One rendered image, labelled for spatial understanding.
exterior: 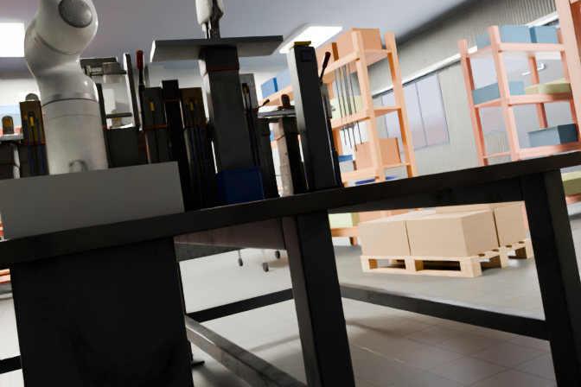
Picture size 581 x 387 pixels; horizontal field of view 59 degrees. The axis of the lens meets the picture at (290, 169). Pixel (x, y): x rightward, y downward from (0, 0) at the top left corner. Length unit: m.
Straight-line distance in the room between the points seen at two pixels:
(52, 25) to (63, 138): 0.24
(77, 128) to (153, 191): 0.25
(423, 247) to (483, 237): 0.42
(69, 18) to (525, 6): 8.13
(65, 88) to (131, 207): 0.33
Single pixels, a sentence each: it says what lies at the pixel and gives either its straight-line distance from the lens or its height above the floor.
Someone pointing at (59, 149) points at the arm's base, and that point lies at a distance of 1.18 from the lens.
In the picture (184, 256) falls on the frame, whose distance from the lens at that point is 2.20.
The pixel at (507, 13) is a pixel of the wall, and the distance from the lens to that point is 9.12.
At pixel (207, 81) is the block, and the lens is 1.49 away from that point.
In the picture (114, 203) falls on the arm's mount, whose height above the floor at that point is 0.74.
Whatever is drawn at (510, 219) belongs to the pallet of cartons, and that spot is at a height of 0.29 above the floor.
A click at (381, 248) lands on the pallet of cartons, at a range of 4.08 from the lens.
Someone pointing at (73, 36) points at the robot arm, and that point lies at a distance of 1.22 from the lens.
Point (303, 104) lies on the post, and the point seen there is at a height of 0.96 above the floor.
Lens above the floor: 0.70
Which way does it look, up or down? 3 degrees up
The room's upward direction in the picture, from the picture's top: 9 degrees counter-clockwise
